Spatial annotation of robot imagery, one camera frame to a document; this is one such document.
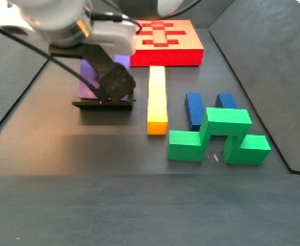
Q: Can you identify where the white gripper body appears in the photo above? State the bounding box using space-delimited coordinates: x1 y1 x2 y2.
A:
0 0 136 55

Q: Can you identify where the purple U-shaped block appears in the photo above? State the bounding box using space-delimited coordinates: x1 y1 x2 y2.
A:
79 55 131 100

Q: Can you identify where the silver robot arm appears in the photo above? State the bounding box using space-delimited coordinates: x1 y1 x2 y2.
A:
0 0 185 55

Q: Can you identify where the red board with recesses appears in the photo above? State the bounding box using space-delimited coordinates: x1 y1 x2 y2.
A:
131 19 206 67

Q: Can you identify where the black fixture stand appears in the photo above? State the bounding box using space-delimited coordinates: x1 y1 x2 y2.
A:
72 93 135 111

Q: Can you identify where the yellow long bar block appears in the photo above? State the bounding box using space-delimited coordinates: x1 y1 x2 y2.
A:
149 66 169 135

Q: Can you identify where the blue U-shaped block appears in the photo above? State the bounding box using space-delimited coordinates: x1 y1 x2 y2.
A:
185 92 238 132

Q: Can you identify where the green arch block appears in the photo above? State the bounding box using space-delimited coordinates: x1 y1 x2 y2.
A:
169 108 271 165

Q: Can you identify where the black cable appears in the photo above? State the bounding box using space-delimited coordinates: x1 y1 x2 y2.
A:
0 18 106 102

